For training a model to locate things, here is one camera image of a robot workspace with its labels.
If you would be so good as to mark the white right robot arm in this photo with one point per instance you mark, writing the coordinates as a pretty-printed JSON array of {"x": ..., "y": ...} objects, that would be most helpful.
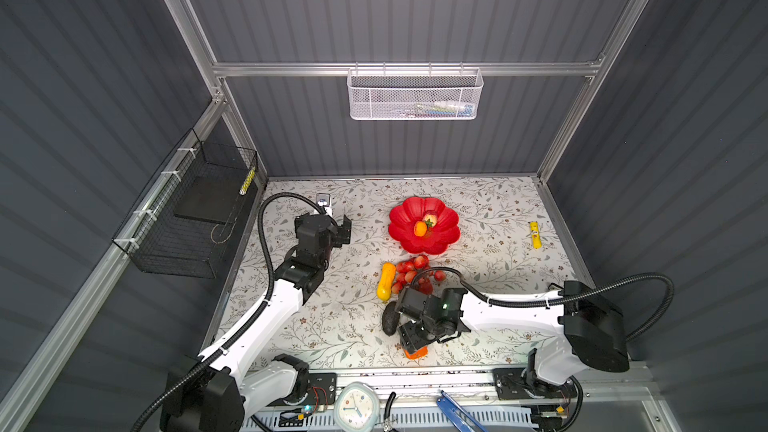
[{"x": 586, "y": 330}]

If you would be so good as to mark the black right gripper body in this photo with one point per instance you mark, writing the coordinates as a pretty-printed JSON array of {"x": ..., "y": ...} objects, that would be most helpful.
[{"x": 403, "y": 322}]

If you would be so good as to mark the white round clock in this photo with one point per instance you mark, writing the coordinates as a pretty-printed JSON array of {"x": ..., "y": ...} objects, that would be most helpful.
[{"x": 357, "y": 408}]

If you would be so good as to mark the large fake orange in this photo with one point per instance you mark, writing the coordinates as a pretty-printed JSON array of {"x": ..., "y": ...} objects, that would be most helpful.
[{"x": 417, "y": 354}]

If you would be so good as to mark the white wire mesh basket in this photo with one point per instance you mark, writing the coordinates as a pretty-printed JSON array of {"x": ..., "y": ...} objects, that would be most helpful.
[{"x": 414, "y": 94}]

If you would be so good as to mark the yellow rectangular block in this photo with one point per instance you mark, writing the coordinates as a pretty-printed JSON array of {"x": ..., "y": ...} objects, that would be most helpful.
[{"x": 535, "y": 235}]

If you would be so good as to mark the black wire basket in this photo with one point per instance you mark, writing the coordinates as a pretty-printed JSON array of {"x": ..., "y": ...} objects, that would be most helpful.
[{"x": 186, "y": 223}]

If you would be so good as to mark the dark fake avocado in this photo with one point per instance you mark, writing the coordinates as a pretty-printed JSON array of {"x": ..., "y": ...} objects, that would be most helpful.
[{"x": 390, "y": 319}]

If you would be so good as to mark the small fake orange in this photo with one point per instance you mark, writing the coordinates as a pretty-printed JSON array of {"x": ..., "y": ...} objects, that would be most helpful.
[{"x": 420, "y": 228}]

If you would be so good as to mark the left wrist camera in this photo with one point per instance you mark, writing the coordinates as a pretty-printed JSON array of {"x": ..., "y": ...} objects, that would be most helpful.
[{"x": 324, "y": 201}]

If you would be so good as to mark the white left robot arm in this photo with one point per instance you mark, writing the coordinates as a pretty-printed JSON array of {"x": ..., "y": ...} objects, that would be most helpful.
[{"x": 224, "y": 395}]

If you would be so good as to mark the blue handled tool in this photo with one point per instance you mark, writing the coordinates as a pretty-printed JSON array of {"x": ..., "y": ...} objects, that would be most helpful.
[{"x": 461, "y": 419}]

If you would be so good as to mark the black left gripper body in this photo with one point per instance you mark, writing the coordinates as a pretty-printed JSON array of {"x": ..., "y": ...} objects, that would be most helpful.
[{"x": 336, "y": 236}]

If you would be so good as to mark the red flower-shaped fruit bowl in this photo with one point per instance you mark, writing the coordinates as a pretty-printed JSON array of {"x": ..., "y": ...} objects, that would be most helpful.
[{"x": 437, "y": 239}]

